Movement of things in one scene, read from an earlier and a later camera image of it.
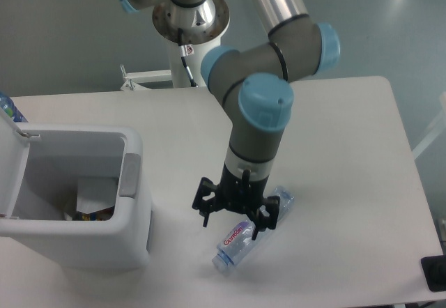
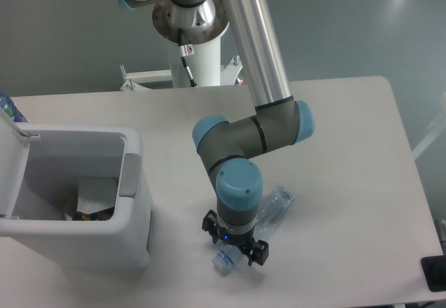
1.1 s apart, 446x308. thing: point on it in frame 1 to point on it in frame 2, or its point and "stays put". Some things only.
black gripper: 238,196 to 259,249
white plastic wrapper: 95,194 stays put
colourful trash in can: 102,214 stays put
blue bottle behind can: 8,106 stays put
